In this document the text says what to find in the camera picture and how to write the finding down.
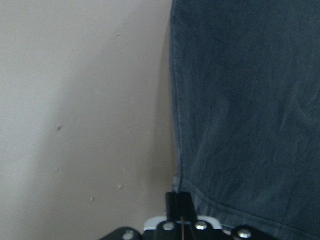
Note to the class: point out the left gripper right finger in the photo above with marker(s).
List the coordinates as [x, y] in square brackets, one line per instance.
[186, 207]

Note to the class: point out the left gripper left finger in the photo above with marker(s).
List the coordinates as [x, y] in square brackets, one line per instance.
[172, 207]

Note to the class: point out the black graphic t-shirt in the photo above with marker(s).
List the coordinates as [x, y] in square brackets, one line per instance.
[245, 84]

